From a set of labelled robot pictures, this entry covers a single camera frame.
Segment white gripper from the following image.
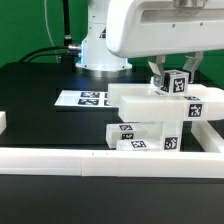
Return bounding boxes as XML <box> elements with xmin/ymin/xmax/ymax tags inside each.
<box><xmin>106</xmin><ymin>0</ymin><xmax>224</xmax><ymax>87</ymax></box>

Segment white tagged cube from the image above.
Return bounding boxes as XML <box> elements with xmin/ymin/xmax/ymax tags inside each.
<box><xmin>160</xmin><ymin>69</ymin><xmax>189</xmax><ymax>96</ymax></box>

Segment white chair seat part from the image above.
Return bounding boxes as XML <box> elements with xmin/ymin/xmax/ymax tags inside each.
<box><xmin>143</xmin><ymin>76</ymin><xmax>185</xmax><ymax>152</ymax></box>

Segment white chair back part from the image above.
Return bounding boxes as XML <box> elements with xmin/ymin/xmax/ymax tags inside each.
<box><xmin>108</xmin><ymin>84</ymin><xmax>224</xmax><ymax>122</ymax></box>

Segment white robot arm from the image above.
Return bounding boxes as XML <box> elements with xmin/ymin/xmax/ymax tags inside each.
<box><xmin>77</xmin><ymin>0</ymin><xmax>224</xmax><ymax>85</ymax></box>

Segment white block at left edge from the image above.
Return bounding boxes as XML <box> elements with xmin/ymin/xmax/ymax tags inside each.
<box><xmin>0</xmin><ymin>111</ymin><xmax>7</xmax><ymax>135</ymax></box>

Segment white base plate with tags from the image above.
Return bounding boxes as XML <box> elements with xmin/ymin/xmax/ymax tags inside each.
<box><xmin>55</xmin><ymin>90</ymin><xmax>110</xmax><ymax>107</ymax></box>

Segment white U-shaped fence frame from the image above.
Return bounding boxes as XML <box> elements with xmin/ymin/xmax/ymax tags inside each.
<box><xmin>0</xmin><ymin>121</ymin><xmax>224</xmax><ymax>178</ymax></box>

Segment black cable bundle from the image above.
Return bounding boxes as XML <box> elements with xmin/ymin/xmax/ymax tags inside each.
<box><xmin>19</xmin><ymin>0</ymin><xmax>83</xmax><ymax>64</ymax></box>

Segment thin white cable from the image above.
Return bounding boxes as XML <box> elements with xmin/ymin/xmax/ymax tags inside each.
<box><xmin>43</xmin><ymin>0</ymin><xmax>62</xmax><ymax>64</ymax></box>

